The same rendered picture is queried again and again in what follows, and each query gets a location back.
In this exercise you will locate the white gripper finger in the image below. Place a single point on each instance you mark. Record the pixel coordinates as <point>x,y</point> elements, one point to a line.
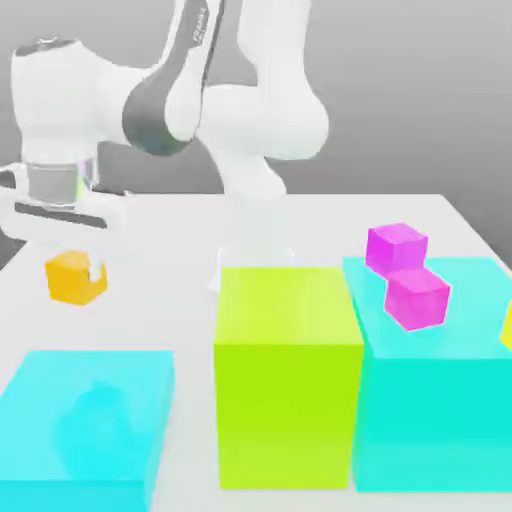
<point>96,267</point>

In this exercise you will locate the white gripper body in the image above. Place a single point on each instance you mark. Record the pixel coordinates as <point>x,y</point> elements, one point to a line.
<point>112,212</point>

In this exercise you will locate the small orange cube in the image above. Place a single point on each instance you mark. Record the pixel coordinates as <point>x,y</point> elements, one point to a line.
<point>68,280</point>

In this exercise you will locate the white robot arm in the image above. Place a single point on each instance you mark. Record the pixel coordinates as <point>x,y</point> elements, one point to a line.
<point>276,100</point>

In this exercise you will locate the small magenta cube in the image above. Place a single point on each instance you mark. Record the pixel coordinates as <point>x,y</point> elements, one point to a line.
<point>418,300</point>
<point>394,248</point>

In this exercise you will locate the small yellow cube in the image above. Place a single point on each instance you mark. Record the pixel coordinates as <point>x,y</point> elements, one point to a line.
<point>508,326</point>

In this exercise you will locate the large cyan box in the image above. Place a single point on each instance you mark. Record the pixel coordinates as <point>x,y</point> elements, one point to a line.
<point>80,416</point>

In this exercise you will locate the large lime box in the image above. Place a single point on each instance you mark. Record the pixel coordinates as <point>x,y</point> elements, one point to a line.
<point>286,400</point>

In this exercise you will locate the large turquoise box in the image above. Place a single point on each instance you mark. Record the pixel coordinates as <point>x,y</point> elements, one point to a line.
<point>436,420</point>

